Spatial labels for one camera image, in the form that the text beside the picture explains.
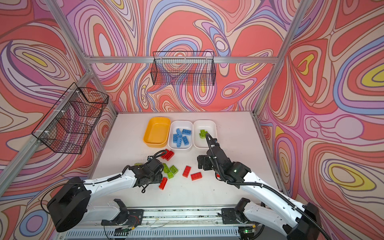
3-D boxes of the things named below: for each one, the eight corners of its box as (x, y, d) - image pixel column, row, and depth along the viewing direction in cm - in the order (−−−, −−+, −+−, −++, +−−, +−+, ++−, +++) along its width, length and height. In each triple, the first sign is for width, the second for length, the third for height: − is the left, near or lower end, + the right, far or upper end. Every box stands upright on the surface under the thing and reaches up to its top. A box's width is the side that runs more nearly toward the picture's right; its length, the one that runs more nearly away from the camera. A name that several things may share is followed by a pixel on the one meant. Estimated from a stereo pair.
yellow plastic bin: (144, 148, 101) (141, 143, 96) (150, 122, 117) (148, 116, 111) (168, 148, 102) (167, 143, 96) (171, 122, 117) (170, 116, 111)
